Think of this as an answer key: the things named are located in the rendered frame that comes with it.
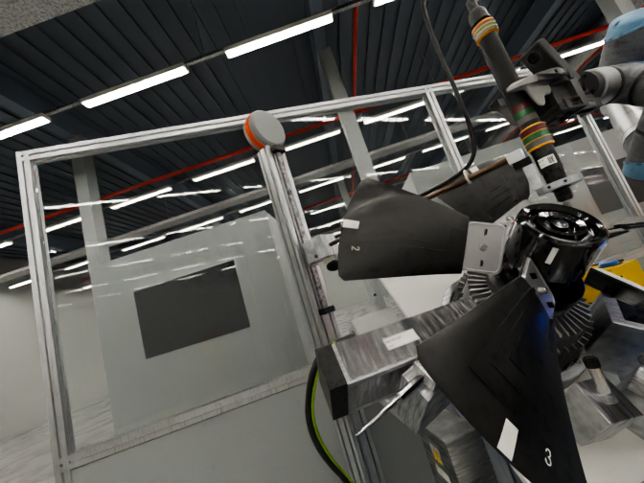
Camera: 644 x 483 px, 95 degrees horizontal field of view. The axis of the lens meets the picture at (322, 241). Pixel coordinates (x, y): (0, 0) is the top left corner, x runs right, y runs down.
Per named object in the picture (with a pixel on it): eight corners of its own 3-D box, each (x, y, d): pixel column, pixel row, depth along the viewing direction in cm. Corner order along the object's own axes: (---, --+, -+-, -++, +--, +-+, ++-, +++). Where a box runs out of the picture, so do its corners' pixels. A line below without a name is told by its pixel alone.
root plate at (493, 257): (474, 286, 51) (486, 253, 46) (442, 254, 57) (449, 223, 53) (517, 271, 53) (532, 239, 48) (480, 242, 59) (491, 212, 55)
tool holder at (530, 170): (523, 200, 55) (502, 153, 57) (529, 201, 60) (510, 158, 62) (584, 177, 49) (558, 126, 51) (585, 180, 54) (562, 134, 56)
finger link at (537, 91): (532, 101, 51) (563, 100, 55) (518, 72, 52) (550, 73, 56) (516, 113, 54) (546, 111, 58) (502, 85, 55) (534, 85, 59)
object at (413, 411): (416, 436, 49) (394, 410, 53) (451, 402, 53) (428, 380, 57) (428, 402, 41) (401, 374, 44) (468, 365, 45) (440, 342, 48)
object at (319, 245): (306, 267, 98) (298, 243, 99) (320, 264, 103) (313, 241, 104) (327, 258, 91) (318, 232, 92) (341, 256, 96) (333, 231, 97)
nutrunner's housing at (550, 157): (552, 204, 54) (457, 4, 62) (555, 205, 56) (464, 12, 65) (579, 195, 51) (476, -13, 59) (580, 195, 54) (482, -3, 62)
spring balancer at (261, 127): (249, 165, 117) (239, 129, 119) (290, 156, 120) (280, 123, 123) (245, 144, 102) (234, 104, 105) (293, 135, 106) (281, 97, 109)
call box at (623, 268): (569, 308, 91) (554, 275, 93) (593, 298, 93) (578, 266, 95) (629, 307, 76) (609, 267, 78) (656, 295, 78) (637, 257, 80)
